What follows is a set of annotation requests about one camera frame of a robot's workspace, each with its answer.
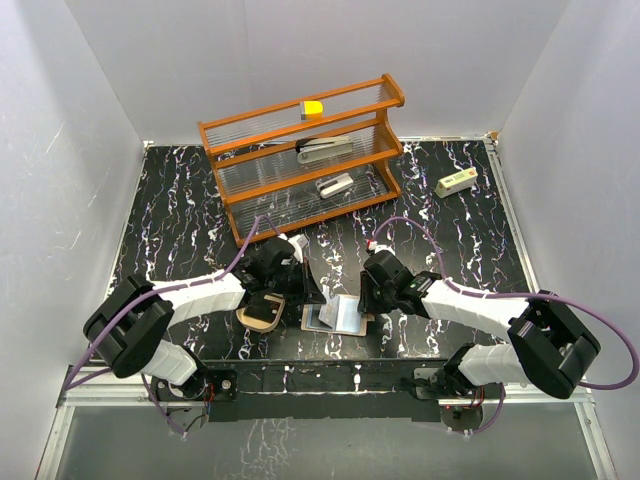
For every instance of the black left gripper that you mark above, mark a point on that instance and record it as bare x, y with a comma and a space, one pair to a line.
312, 294

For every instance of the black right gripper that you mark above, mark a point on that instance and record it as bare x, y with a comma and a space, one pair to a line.
367, 303

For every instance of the pink leather card holder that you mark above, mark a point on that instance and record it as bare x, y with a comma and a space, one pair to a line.
335, 320

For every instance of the black credit card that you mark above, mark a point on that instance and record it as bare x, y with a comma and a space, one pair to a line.
262, 310

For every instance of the beige card box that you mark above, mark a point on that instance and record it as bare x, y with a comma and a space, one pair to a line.
258, 326

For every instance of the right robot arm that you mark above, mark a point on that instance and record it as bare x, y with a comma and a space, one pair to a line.
541, 341

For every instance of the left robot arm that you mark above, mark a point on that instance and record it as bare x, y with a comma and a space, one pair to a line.
128, 329

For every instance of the small white stapler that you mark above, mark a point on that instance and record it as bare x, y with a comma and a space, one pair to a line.
335, 185

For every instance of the orange wooden shelf rack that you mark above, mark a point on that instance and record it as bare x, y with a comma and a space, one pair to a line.
262, 186

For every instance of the large grey black stapler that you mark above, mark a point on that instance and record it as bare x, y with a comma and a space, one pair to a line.
316, 149

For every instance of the white staples box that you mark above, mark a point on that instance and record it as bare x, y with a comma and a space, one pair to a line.
456, 182

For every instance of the yellow grey tape dispenser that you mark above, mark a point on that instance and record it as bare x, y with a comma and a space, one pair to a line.
311, 110

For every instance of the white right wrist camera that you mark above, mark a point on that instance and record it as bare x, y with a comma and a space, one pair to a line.
373, 247

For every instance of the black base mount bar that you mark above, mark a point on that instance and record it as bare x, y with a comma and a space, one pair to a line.
321, 389

